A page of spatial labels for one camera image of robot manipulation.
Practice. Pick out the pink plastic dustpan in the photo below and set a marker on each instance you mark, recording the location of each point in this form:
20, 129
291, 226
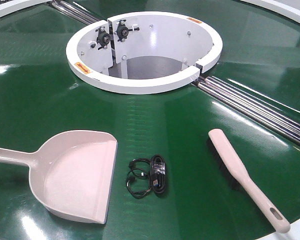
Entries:
71, 173

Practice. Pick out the steel rollers right seam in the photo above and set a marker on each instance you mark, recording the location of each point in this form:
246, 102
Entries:
251, 106

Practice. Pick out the steel rollers seam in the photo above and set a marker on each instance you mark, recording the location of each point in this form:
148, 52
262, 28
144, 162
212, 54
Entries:
251, 106
74, 11

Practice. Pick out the steel rollers upper left seam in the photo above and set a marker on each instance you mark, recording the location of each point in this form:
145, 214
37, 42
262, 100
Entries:
74, 11

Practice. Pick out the white outer rim right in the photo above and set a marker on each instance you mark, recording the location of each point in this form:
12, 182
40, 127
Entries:
278, 7

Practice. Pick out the white rim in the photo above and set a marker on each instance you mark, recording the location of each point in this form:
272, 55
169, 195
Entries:
278, 7
16, 5

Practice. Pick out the white outer rim left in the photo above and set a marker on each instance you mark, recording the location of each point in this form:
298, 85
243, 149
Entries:
16, 5

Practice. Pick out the right black bearing mount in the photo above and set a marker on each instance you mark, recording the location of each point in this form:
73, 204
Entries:
123, 31

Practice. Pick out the black bearing mount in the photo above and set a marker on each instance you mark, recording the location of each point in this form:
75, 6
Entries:
103, 38
123, 31

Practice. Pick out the left black bearing mount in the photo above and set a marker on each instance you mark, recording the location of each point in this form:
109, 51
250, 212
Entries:
103, 38

